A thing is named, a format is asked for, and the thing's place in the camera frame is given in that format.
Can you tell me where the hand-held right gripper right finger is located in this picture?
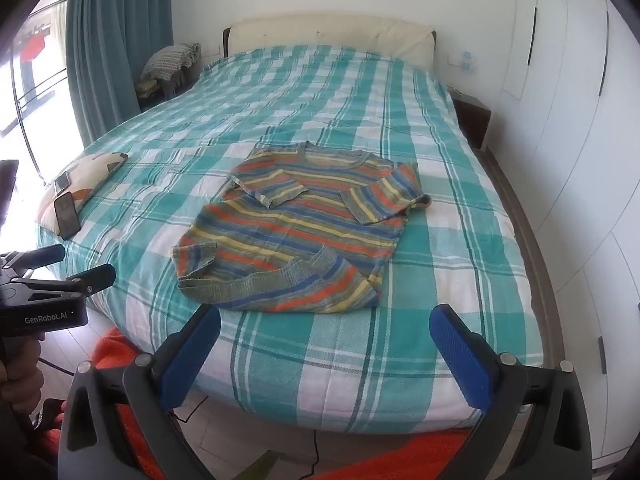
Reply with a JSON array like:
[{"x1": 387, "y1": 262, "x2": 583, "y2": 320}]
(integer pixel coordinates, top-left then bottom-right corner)
[{"x1": 429, "y1": 303, "x2": 593, "y2": 480}]

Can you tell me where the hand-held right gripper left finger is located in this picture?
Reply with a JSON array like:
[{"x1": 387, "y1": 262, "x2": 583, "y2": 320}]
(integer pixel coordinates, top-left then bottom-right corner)
[{"x1": 59, "y1": 304, "x2": 222, "y2": 480}]

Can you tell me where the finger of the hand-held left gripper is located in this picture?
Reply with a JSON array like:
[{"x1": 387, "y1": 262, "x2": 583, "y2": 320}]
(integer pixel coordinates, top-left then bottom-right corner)
[
  {"x1": 5, "y1": 244, "x2": 67, "y2": 275},
  {"x1": 27, "y1": 263, "x2": 117, "y2": 303}
]

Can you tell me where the striped knit sweater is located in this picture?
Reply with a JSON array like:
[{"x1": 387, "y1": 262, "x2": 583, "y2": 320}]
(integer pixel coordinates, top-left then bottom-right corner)
[{"x1": 171, "y1": 141, "x2": 432, "y2": 314}]

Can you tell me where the person's left hand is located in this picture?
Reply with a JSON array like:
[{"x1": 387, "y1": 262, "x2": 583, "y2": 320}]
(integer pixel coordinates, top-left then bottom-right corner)
[{"x1": 0, "y1": 337, "x2": 45, "y2": 416}]

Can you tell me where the black smartphone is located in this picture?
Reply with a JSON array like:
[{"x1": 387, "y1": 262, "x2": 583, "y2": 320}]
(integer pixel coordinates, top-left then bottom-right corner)
[{"x1": 53, "y1": 192, "x2": 81, "y2": 241}]

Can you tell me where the bed with teal plaid cover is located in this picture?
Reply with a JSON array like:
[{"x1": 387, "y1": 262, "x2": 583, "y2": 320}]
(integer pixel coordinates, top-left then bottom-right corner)
[{"x1": 37, "y1": 44, "x2": 546, "y2": 433}]

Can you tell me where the patterned beige pillow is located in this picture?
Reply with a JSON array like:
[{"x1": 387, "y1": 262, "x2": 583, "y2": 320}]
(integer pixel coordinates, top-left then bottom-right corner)
[{"x1": 37, "y1": 152, "x2": 129, "y2": 233}]

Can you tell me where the orange rug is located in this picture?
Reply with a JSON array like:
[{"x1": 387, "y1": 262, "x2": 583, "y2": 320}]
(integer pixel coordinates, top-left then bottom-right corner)
[{"x1": 40, "y1": 327, "x2": 481, "y2": 480}]

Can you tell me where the window railing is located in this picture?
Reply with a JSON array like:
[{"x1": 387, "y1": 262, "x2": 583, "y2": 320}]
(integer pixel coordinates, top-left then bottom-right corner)
[{"x1": 0, "y1": 0, "x2": 68, "y2": 136}]

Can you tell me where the white wardrobe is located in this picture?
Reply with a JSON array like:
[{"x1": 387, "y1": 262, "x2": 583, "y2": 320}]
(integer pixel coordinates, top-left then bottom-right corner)
[{"x1": 492, "y1": 0, "x2": 640, "y2": 471}]

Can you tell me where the blue curtain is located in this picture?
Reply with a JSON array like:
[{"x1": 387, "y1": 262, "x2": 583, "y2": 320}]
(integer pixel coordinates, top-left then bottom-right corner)
[{"x1": 66, "y1": 0, "x2": 176, "y2": 147}]

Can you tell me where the dark wooden nightstand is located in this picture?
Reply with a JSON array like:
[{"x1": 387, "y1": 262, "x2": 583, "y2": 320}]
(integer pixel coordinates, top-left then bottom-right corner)
[{"x1": 447, "y1": 91, "x2": 493, "y2": 151}]

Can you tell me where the cream padded headboard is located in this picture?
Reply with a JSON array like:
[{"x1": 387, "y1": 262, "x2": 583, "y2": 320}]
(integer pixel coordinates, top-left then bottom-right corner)
[{"x1": 222, "y1": 12, "x2": 437, "y2": 70}]

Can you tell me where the wooden bed frame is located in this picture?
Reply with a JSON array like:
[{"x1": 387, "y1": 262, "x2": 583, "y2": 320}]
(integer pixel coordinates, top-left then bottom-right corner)
[{"x1": 472, "y1": 147, "x2": 568, "y2": 366}]

